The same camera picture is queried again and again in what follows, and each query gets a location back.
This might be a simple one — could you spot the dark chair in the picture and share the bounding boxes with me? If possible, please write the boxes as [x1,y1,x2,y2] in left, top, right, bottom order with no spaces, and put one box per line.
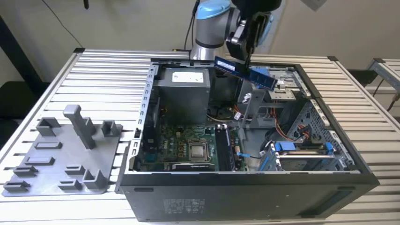
[0,81,49,118]

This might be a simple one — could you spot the thin black wall cable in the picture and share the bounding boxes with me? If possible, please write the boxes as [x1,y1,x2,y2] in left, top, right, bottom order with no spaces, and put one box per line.
[42,0,85,50]

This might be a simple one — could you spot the black RAM slot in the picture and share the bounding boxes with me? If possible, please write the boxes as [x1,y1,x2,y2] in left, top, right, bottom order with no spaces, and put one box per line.
[215,126,225,171]

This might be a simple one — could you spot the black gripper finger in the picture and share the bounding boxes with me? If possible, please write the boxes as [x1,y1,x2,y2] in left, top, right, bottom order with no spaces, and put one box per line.
[226,18,249,62]
[237,13,267,75]

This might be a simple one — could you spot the green motherboard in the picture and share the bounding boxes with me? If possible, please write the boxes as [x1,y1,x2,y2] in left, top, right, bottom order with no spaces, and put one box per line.
[138,125,251,172]

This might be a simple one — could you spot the orange wire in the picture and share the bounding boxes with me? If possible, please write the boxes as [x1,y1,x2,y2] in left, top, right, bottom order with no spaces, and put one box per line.
[271,105,311,143]

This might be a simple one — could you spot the black data cable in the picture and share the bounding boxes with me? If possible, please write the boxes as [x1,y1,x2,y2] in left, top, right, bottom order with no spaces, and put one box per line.
[261,130,282,155]

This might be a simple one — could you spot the grey parts rack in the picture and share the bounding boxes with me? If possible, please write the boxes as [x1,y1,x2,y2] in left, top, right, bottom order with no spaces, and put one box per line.
[2,105,126,196]

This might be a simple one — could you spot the silver hard disk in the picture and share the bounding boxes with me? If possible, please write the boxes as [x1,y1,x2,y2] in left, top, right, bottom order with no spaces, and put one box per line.
[281,153,325,171]

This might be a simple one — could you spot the narrow metal slat table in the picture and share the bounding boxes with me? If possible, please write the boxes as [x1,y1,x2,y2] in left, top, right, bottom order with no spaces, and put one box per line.
[365,57,400,94]

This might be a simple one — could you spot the blue RAM stick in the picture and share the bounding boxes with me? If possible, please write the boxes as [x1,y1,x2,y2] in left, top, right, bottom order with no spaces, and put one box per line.
[214,55,279,90]

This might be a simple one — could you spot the grey power supply unit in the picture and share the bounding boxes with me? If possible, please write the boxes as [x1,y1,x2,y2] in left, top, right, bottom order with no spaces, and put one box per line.
[153,67,211,126]

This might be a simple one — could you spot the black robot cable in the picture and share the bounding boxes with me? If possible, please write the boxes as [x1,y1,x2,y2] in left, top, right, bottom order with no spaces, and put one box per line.
[171,0,201,52]

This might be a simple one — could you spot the metal CPU socket cover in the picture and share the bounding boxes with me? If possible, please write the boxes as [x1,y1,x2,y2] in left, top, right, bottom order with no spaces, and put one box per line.
[187,140,211,162]

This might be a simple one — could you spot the grey metal drive cage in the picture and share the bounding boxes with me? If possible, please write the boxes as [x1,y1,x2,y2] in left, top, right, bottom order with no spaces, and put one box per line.
[238,67,314,129]

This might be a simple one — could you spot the yellow white wire bundle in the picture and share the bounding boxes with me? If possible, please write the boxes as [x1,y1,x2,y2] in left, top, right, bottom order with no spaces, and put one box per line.
[209,105,245,121]

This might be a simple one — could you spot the black PC case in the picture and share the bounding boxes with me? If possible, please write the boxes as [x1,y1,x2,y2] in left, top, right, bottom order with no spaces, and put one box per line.
[114,57,381,223]

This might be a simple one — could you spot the grey perforated disk bay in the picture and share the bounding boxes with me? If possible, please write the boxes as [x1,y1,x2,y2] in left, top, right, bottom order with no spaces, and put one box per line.
[286,99,357,172]

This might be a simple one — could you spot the black graphics card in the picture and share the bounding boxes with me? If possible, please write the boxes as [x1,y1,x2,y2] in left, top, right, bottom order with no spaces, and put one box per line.
[171,163,218,172]

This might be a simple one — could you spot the black box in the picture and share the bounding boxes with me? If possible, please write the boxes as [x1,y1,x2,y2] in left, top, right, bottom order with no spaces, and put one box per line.
[347,69,379,87]

